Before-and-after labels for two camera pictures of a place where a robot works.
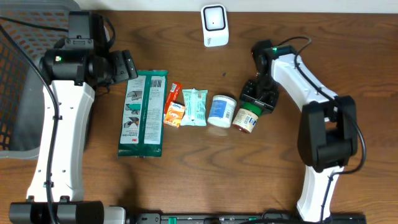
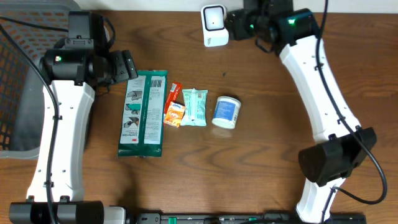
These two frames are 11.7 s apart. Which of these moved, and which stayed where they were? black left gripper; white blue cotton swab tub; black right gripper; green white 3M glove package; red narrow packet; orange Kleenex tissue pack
Moved: white blue cotton swab tub; black right gripper
Stayed: red narrow packet; green white 3M glove package; black left gripper; orange Kleenex tissue pack
